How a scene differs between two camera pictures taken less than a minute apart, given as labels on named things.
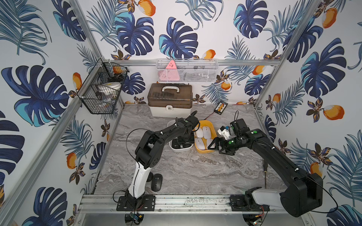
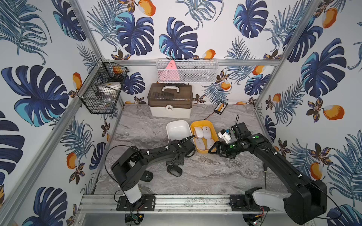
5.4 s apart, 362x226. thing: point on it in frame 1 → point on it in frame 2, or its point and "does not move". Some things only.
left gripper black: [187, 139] → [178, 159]
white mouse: [209, 141] does not move
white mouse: [206, 132] does not move
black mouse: [150, 177] does not move
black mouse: [156, 183] → [175, 170]
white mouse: [199, 133] does not move
